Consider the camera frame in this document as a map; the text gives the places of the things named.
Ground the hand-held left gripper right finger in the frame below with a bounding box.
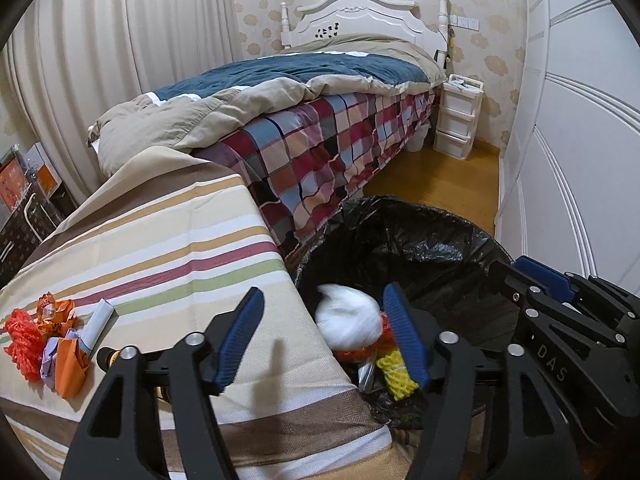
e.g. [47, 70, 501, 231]
[382, 282, 583, 480]

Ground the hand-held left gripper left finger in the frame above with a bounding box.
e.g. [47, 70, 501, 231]
[60, 287, 266, 480]

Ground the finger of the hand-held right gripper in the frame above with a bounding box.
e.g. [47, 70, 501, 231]
[514, 255, 640, 347]
[492, 259, 552, 345]

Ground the yellow foam net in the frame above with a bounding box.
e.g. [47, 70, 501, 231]
[376, 350, 422, 402]

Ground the red mesh net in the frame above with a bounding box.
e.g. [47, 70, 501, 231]
[345, 312, 398, 363]

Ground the silver foil wrapper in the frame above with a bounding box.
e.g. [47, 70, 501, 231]
[357, 362, 382, 394]

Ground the white plastic bag wad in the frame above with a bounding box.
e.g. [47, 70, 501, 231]
[316, 284, 384, 352]

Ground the bin with black bag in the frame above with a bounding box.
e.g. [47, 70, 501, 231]
[292, 195, 517, 431]

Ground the gold and black bottle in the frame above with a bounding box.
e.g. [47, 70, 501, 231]
[97, 347, 171, 402]

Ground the orange paper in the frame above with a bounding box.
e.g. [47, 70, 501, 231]
[54, 337, 92, 400]

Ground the orange plastic wrapper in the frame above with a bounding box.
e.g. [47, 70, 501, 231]
[37, 294, 79, 337]

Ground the purple paper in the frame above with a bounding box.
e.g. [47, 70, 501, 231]
[40, 330, 76, 389]

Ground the orange mesh net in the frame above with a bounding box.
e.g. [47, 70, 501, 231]
[5, 308, 47, 384]

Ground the striped tablecloth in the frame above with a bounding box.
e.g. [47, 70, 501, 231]
[0, 146, 416, 480]

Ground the white wardrobe door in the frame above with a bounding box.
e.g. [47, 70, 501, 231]
[495, 0, 640, 301]

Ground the white plastic drawer unit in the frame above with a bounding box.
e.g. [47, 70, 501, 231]
[432, 74, 485, 162]

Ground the plaid bed sheet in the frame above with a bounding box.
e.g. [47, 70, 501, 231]
[192, 87, 443, 261]

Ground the small white bucket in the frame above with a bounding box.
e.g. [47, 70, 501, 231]
[407, 122, 432, 153]

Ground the white and orange box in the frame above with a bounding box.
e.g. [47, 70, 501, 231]
[22, 142, 64, 197]

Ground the bed with checkered cover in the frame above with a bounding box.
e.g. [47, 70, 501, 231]
[87, 34, 448, 181]

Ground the beige striped curtain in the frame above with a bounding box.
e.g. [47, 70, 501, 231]
[0, 0, 246, 206]

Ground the white bed headboard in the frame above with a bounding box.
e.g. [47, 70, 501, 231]
[279, 0, 451, 68]

